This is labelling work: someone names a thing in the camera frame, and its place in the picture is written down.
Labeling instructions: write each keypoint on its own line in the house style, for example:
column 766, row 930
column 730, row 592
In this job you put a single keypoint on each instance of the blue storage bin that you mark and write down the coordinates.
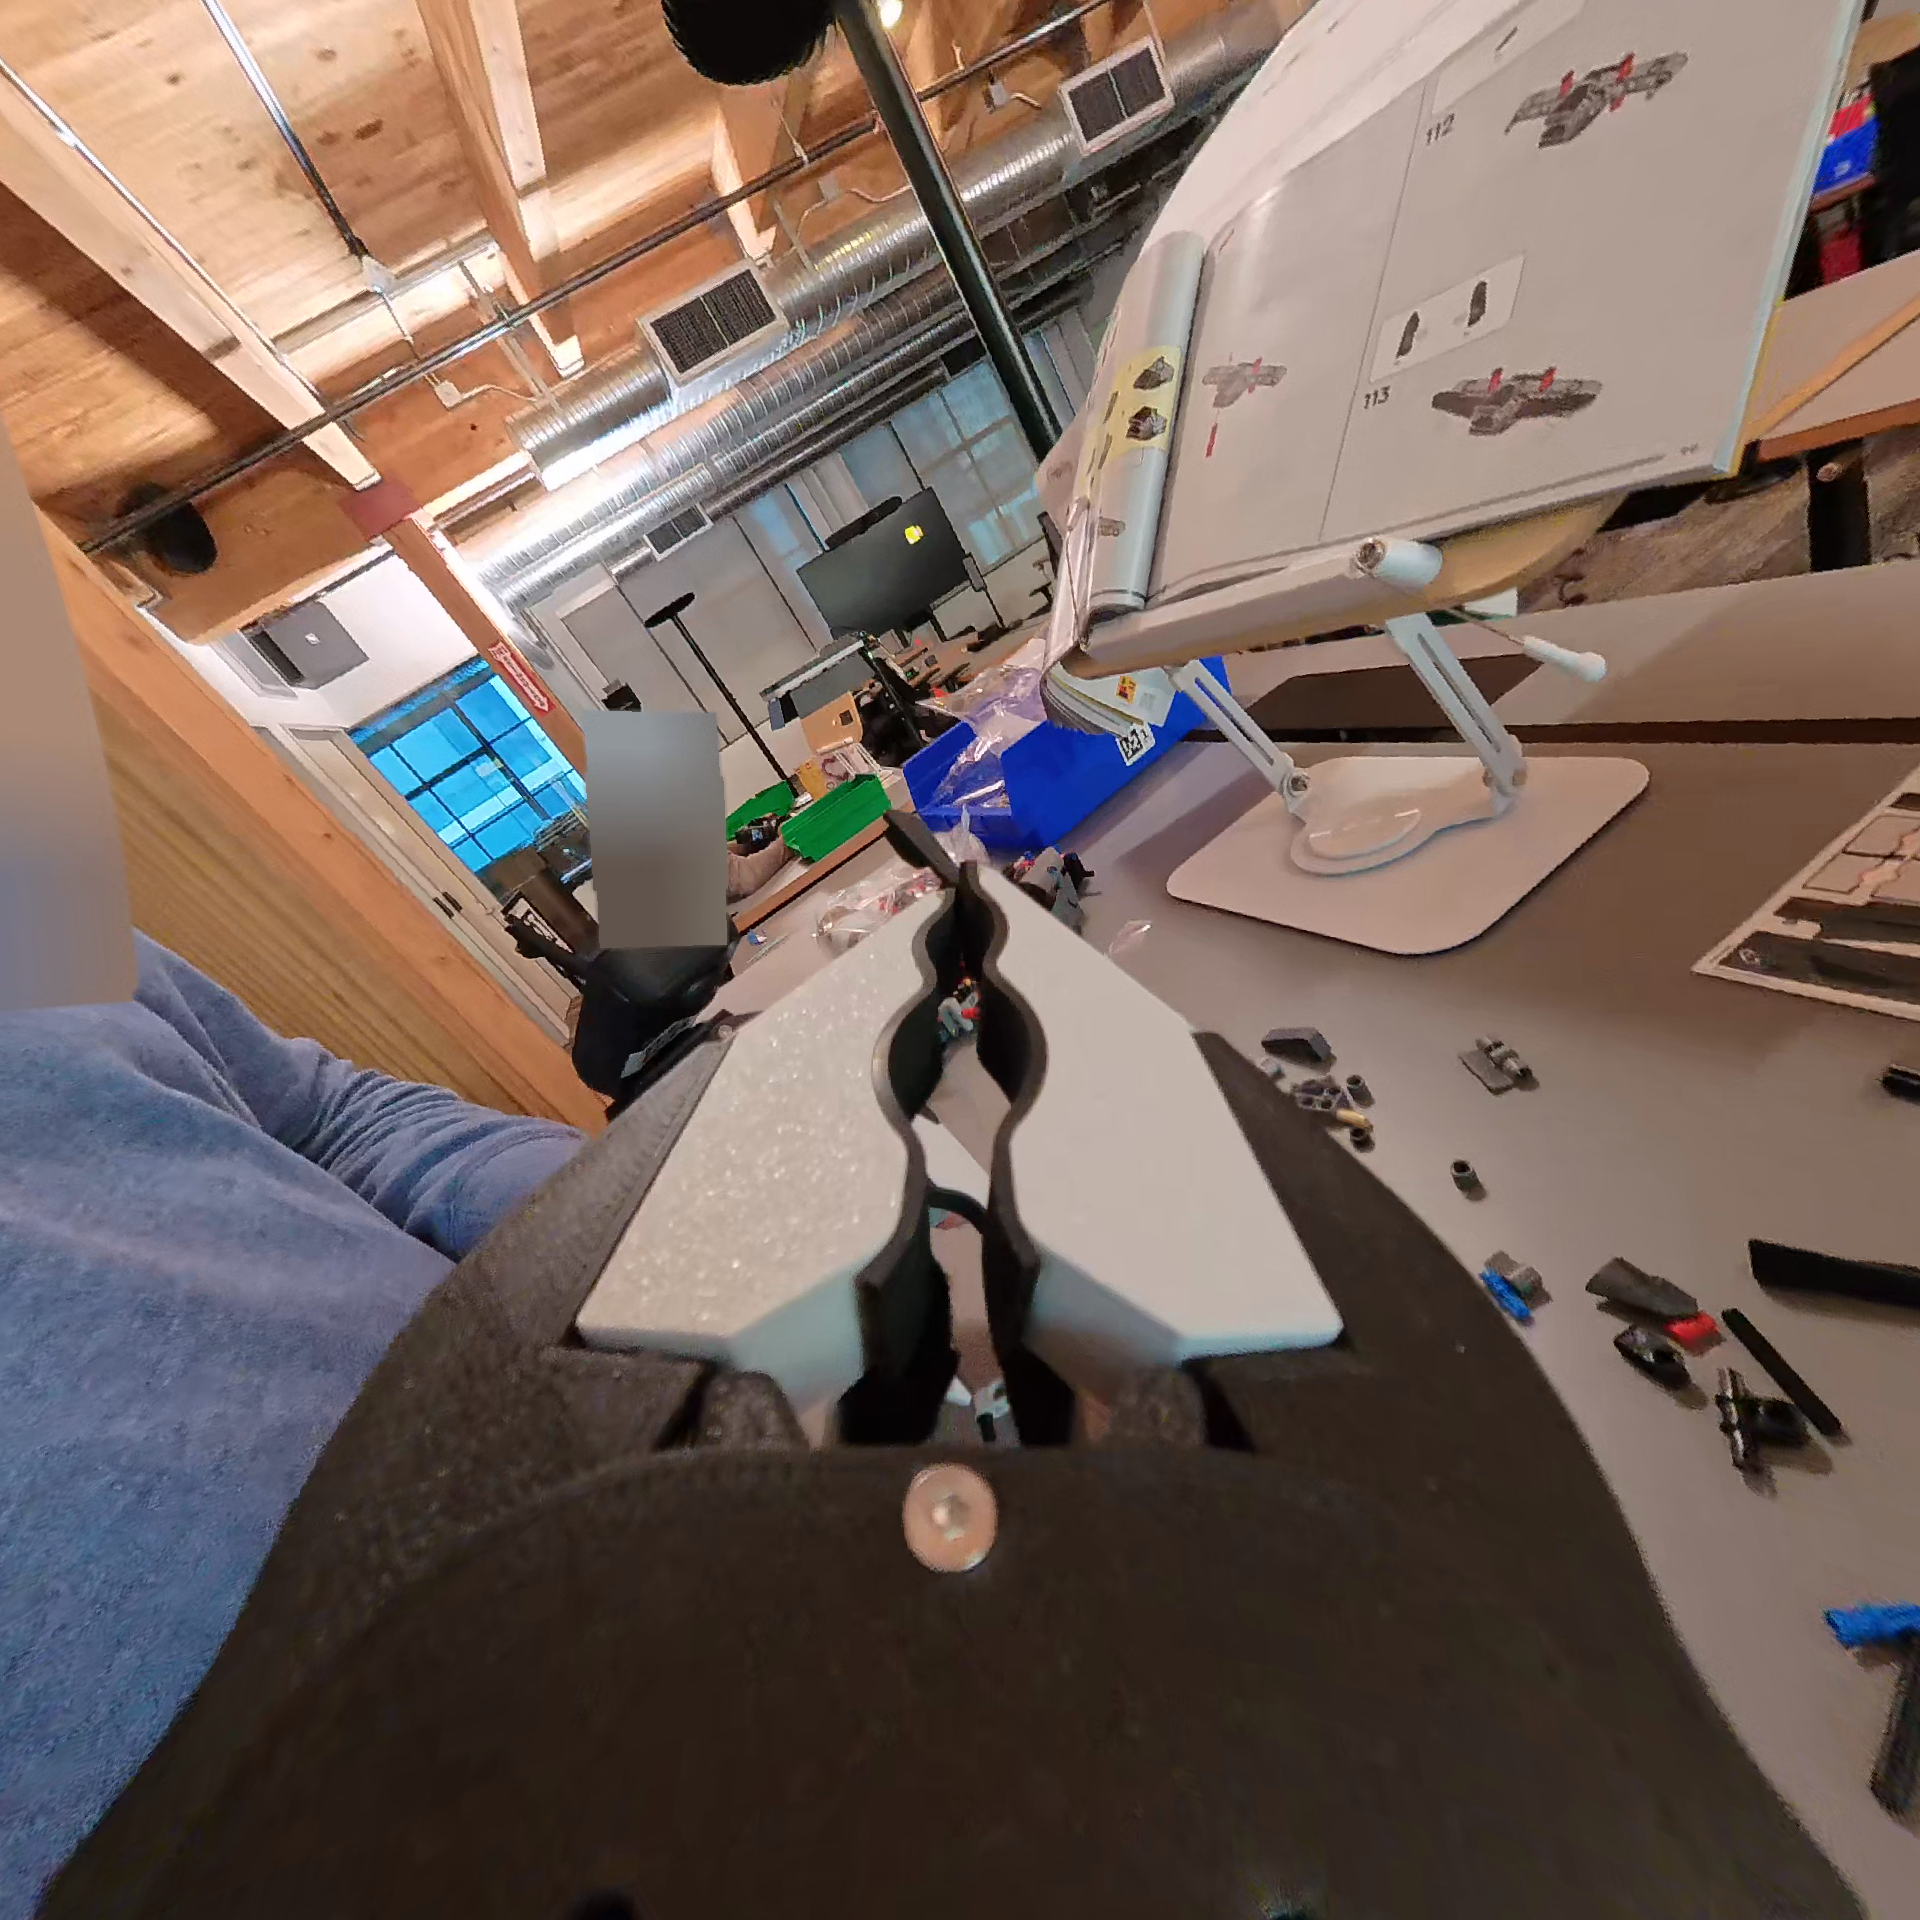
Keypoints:
column 1035, row 781

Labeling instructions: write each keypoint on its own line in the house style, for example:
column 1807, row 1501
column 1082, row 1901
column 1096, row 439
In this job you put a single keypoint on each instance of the wooden ceiling beams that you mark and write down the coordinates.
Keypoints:
column 299, row 181

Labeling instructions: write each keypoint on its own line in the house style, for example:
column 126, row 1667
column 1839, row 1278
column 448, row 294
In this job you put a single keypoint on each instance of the dark grey curved lego brick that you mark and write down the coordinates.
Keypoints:
column 1297, row 1045

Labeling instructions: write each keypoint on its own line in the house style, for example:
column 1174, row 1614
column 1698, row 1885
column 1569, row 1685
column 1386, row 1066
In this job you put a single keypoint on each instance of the pile of black lego pieces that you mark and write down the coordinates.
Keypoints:
column 1832, row 1276

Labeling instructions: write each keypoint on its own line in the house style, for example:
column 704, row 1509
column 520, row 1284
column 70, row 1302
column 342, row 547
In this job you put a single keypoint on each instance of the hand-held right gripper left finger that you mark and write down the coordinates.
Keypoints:
column 751, row 1188

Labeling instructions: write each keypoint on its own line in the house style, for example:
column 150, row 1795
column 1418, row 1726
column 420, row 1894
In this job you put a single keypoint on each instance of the blue lego pin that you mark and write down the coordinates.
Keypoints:
column 1875, row 1623

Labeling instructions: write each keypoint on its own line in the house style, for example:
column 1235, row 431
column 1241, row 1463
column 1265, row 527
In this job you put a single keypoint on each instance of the green storage bin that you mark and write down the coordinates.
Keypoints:
column 826, row 820

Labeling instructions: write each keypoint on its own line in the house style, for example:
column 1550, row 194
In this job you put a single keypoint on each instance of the white device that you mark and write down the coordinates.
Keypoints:
column 1380, row 767

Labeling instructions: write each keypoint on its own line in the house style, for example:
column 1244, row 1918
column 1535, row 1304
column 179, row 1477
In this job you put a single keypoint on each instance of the window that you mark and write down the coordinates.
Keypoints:
column 476, row 767

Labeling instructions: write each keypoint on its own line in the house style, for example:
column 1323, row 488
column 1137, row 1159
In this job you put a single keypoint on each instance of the dark grey angled lego beam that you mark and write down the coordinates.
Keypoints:
column 1326, row 1100

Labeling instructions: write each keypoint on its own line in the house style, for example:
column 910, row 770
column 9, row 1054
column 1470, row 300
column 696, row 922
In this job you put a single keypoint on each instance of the lego instruction booklet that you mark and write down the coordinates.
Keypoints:
column 1499, row 270

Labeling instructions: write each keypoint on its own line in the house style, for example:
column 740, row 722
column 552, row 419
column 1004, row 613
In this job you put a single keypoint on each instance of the grey double lego connector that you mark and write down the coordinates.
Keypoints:
column 1495, row 1060

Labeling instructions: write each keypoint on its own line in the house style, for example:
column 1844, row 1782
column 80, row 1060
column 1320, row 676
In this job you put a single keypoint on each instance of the black floor lamp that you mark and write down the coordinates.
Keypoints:
column 706, row 676

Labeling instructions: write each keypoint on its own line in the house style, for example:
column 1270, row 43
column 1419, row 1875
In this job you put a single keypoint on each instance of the black round pole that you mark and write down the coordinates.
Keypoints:
column 947, row 228

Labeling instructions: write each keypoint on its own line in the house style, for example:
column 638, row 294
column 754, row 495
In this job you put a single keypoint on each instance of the lego sticker sheet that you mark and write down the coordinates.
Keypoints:
column 1844, row 916

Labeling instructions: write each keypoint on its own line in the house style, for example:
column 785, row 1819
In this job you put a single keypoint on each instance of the person's blue clothing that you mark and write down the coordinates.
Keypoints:
column 211, row 1352

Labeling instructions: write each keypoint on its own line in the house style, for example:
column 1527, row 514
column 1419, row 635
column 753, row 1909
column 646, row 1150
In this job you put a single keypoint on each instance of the black monitor screen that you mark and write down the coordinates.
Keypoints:
column 880, row 563

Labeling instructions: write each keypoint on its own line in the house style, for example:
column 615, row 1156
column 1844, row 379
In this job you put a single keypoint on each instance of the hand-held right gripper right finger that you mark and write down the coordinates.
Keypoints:
column 1170, row 1188

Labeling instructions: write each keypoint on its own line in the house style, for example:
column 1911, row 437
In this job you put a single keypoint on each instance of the black angled lego piece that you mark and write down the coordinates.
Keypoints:
column 955, row 960

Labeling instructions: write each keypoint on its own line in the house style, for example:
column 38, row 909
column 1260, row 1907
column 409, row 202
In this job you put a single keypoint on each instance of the blue pin with grey connector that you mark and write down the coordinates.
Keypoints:
column 1508, row 1287

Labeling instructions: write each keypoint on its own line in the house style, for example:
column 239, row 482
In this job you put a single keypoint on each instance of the silver ventilation duct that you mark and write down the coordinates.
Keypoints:
column 780, row 333

